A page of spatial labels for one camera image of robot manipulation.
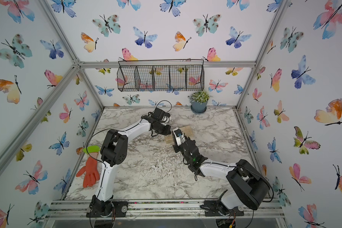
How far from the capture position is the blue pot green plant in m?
1.08

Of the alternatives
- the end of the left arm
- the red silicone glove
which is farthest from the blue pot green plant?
the red silicone glove

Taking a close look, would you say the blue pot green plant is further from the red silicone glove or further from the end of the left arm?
the red silicone glove

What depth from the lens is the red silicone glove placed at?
32.9 inches

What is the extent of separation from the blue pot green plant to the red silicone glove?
0.78m
